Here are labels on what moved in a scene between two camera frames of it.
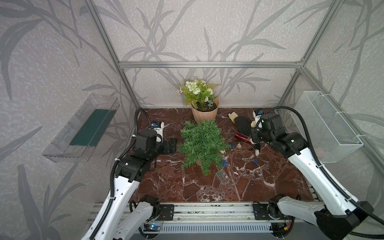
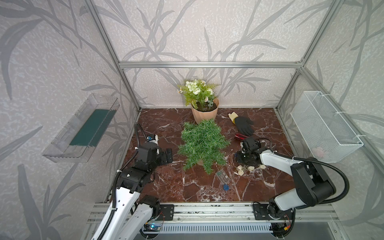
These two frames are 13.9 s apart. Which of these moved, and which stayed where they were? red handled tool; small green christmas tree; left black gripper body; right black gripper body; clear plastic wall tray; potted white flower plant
Moved: right black gripper body; left black gripper body
Stayed: potted white flower plant; clear plastic wall tray; red handled tool; small green christmas tree
